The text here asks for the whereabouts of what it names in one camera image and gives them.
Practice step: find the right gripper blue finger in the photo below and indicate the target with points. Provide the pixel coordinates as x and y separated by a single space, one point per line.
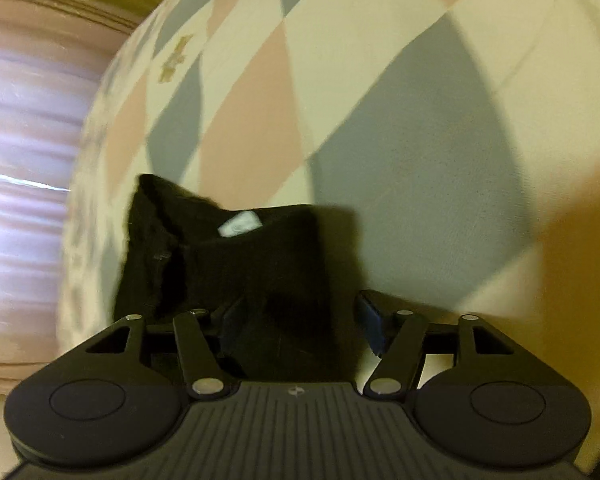
374 316

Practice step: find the black trousers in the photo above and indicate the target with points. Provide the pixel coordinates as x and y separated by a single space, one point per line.
278 298

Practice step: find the checkered bed quilt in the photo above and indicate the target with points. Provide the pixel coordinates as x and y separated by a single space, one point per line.
463 134

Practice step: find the pink curtain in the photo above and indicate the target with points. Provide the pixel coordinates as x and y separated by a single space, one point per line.
53 54

